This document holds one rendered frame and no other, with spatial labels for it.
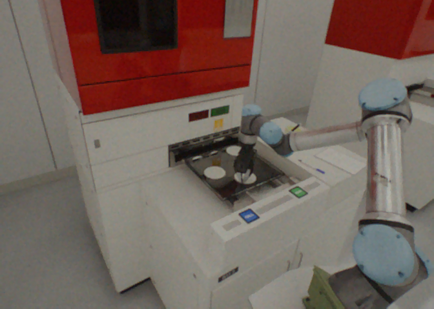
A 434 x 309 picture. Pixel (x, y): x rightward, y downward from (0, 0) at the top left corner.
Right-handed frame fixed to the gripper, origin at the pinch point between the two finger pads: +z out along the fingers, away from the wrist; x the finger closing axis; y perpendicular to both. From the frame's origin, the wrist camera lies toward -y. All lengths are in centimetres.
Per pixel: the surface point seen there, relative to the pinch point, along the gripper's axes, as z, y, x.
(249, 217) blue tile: -5.2, -25.8, -9.9
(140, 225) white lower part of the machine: 38, -10, 50
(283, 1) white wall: -63, 270, 36
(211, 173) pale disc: 1.3, 1.7, 15.5
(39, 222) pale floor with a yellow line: 91, 3, 157
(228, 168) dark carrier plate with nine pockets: 1.4, 9.5, 9.4
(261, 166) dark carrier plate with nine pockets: 1.4, 18.0, -4.8
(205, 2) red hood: -70, 16, 27
